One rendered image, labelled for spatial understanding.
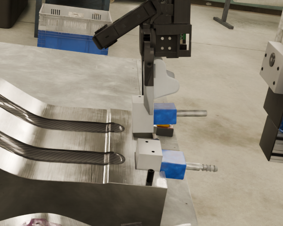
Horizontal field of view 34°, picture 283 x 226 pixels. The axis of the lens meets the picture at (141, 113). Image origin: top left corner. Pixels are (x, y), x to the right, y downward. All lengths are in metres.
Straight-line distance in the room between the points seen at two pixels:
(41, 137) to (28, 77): 0.50
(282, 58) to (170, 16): 0.40
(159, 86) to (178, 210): 0.21
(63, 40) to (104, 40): 3.21
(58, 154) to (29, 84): 0.50
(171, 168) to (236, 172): 1.92
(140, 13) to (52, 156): 0.27
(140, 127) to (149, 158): 0.11
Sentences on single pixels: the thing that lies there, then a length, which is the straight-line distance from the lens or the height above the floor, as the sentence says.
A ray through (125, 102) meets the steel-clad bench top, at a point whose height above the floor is 0.80.
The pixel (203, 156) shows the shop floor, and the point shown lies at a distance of 2.70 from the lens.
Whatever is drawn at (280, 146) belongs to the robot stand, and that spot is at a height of 0.77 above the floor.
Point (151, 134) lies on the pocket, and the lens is 0.85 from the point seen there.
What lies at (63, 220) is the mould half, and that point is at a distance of 0.58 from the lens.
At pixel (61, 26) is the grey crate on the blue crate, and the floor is 0.27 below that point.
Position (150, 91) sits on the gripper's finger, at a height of 0.98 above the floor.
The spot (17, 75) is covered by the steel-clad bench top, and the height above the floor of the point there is 0.80.
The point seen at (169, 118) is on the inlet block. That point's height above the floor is 0.93.
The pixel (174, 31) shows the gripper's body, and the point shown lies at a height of 1.08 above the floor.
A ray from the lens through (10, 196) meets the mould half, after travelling 0.69.
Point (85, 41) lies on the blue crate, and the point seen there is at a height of 0.16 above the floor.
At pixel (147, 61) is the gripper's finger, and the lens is 0.73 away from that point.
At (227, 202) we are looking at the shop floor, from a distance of 2.34.
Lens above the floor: 1.25
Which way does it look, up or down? 24 degrees down
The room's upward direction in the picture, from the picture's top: 9 degrees clockwise
